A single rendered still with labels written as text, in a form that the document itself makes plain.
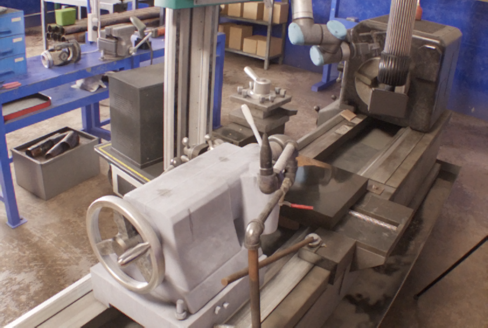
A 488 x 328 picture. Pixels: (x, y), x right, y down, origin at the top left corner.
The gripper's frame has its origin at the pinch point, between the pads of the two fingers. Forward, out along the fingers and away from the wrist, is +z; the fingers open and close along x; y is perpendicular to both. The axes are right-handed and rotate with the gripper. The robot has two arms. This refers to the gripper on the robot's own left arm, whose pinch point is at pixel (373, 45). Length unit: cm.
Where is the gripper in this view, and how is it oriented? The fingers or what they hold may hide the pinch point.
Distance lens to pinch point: 227.5
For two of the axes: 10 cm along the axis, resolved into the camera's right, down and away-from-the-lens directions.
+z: 8.9, -2.4, 3.8
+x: 4.2, 1.4, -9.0
